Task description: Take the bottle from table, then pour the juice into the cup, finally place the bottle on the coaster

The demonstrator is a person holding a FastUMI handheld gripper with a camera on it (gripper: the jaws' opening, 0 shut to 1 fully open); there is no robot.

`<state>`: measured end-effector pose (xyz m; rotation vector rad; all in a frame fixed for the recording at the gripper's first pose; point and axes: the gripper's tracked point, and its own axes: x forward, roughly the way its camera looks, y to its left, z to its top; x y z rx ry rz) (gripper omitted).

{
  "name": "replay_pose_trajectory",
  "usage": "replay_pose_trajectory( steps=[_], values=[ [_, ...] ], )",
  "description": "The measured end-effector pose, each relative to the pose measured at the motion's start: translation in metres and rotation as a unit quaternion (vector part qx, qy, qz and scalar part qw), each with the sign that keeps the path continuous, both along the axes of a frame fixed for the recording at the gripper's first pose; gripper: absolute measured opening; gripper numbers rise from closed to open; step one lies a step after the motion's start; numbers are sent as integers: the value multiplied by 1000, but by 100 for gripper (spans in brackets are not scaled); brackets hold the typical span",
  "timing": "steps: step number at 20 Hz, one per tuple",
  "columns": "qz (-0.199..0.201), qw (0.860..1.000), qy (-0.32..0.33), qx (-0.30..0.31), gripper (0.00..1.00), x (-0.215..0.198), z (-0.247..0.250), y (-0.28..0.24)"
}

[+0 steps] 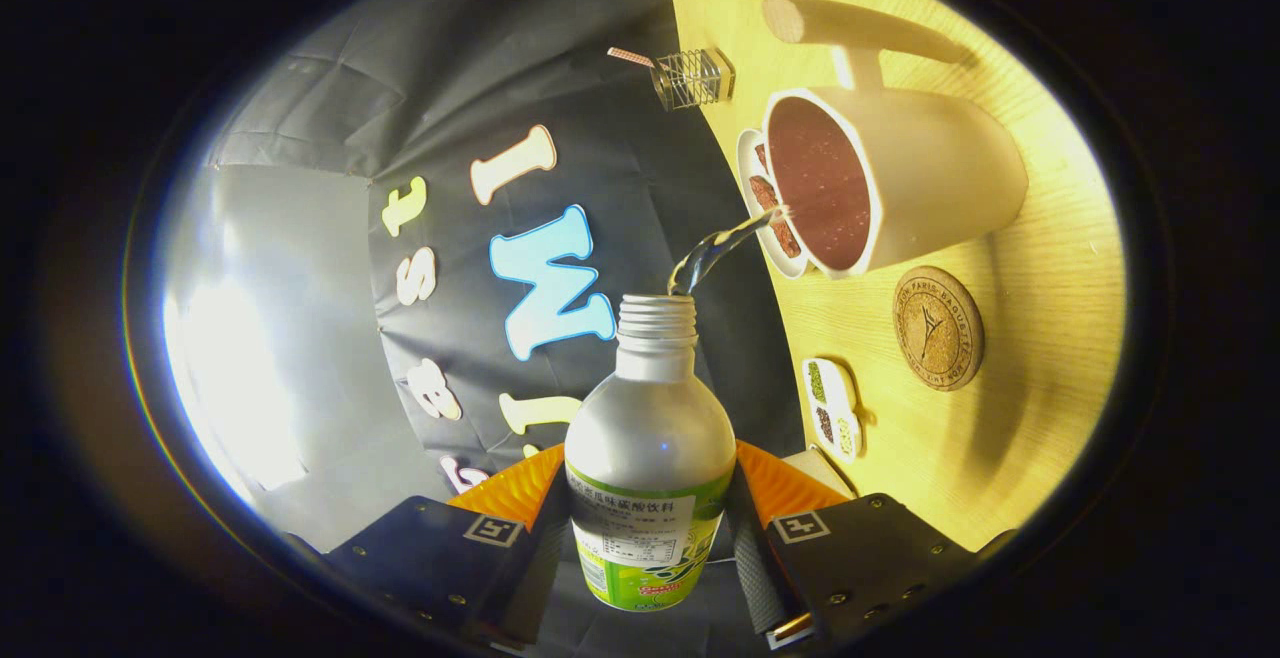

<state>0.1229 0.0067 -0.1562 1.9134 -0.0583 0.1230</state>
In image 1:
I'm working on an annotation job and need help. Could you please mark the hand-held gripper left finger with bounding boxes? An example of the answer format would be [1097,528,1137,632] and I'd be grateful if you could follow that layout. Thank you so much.
[325,443,574,651]

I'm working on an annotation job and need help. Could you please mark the white plate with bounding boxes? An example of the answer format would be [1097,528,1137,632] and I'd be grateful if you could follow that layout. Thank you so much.
[737,128,810,280]

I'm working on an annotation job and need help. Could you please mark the wooden table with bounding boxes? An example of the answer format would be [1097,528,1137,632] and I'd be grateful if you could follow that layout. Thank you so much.
[658,0,1129,553]

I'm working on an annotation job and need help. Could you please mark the clear juice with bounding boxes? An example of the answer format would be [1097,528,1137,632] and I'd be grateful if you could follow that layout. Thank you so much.
[667,205,791,297]

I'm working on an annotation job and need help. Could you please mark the white divided bean dish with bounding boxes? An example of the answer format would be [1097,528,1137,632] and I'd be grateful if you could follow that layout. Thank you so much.
[801,357,864,465]

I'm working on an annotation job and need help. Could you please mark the white cup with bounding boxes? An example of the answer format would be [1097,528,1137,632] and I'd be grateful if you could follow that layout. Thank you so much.
[761,0,1030,281]

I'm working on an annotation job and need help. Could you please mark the silver bottle green label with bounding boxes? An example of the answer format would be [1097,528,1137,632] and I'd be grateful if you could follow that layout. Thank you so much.
[564,293,738,613]

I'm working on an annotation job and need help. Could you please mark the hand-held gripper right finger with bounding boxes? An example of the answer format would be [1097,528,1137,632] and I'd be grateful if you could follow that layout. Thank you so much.
[725,440,981,651]

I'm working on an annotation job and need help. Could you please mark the round cork coaster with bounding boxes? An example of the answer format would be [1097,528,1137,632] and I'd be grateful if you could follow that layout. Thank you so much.
[892,266,986,393]

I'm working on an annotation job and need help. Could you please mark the wire mesh holder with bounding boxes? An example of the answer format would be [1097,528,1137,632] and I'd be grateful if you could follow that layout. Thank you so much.
[650,47,737,112]

